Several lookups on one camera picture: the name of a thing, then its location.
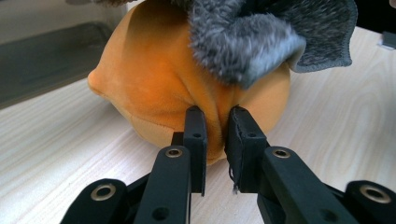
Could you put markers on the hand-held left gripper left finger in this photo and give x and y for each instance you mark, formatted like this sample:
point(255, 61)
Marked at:
point(174, 180)

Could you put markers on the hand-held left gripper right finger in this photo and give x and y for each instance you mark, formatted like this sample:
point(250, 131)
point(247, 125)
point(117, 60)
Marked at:
point(274, 177)

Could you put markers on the orange plush toy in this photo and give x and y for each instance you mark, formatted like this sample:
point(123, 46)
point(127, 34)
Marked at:
point(155, 81)

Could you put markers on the grey fluffy cloth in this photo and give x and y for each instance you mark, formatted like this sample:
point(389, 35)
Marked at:
point(249, 40)

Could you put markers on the grey transparent storage box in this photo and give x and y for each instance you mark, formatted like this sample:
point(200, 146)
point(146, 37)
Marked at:
point(46, 65)

